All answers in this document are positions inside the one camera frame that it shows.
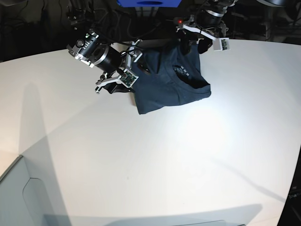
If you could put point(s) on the black power strip red switch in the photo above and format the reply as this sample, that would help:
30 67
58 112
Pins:
183 20

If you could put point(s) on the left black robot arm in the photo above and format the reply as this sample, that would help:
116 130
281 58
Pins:
204 27

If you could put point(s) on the blue box with oval hole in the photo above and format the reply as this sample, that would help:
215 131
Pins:
149 3

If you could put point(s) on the dark blue T-shirt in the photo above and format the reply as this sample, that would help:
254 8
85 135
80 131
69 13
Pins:
175 79

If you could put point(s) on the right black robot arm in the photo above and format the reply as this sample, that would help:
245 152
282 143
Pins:
99 45

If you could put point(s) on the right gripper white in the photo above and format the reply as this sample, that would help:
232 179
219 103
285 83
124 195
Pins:
118 76

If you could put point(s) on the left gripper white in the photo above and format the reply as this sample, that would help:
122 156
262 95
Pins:
211 39

